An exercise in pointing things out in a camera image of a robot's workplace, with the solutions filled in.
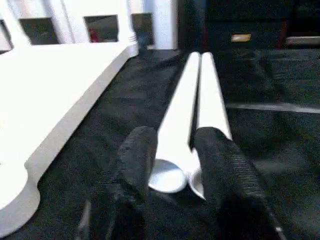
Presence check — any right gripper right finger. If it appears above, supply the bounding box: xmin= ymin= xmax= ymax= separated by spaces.
xmin=192 ymin=126 xmax=287 ymax=240

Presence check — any red bottle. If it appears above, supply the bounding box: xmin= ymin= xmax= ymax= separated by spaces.
xmin=89 ymin=28 xmax=99 ymax=44

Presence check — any white cabinet with glass doors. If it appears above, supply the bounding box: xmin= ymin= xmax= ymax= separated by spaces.
xmin=0 ymin=0 xmax=179 ymax=51

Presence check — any black cabinet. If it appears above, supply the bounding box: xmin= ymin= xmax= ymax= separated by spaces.
xmin=177 ymin=0 xmax=320 ymax=52

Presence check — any small orange label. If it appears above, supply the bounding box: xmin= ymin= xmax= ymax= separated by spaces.
xmin=230 ymin=33 xmax=252 ymax=43

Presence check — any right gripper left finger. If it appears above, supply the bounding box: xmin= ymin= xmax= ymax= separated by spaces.
xmin=75 ymin=126 xmax=159 ymax=240

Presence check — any white plastic table top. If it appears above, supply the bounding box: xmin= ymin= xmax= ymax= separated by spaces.
xmin=0 ymin=40 xmax=140 ymax=239

